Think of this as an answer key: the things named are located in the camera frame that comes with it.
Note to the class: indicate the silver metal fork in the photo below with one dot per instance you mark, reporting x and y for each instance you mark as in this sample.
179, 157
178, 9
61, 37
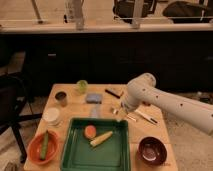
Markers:
121, 114

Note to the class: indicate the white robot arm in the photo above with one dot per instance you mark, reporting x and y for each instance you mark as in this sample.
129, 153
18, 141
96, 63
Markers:
143, 89

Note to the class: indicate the dark purple bowl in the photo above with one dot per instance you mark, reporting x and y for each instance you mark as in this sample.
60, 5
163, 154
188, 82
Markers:
152, 151

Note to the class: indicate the orange bowl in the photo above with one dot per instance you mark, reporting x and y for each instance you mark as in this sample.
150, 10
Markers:
34, 148

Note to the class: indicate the green plastic cup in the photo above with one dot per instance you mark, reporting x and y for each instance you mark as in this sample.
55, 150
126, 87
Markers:
82, 86

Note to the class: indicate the clear plastic piece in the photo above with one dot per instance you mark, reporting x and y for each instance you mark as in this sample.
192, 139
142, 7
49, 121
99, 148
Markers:
95, 112

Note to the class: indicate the small metal cup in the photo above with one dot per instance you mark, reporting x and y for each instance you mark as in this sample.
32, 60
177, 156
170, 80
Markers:
61, 98

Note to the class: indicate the orange carrot piece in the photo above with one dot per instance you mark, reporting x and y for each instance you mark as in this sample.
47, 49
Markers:
90, 131

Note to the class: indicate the yellow corn cob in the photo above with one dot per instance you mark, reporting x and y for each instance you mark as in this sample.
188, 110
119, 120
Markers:
101, 138

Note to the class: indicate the green plastic tray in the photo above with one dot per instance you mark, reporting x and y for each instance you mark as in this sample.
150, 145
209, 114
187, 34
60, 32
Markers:
111, 155

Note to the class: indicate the white lidded container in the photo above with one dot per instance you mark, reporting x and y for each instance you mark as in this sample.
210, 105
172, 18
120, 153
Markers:
52, 116

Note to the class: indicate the wooden table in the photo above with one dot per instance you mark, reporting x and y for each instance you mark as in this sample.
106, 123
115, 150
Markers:
77, 107

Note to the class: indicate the green cucumber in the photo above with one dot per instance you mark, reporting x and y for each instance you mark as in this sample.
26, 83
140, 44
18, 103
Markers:
44, 146

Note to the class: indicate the black office chair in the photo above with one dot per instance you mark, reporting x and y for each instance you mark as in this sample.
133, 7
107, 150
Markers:
13, 97

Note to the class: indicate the white handled utensil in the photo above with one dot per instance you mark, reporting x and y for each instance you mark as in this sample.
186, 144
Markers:
147, 117

